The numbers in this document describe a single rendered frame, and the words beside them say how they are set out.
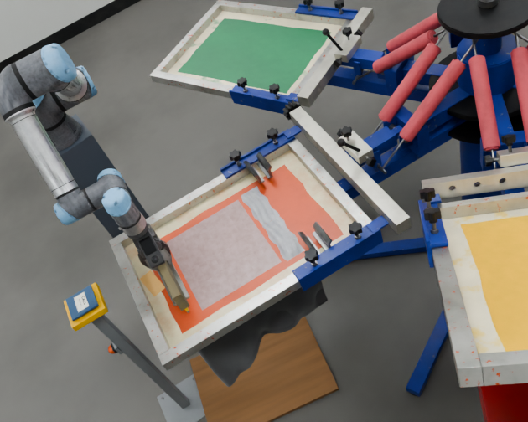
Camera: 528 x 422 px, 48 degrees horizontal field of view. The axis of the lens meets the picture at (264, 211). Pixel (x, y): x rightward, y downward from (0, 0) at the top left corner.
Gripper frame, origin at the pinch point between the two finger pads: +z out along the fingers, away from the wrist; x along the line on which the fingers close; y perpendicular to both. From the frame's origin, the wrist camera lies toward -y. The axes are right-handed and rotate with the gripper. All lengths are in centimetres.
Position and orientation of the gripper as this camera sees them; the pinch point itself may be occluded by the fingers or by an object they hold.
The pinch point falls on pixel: (163, 266)
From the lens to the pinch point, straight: 198.5
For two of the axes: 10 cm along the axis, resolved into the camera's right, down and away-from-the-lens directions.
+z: 2.7, 6.0, 7.5
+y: -4.5, -6.1, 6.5
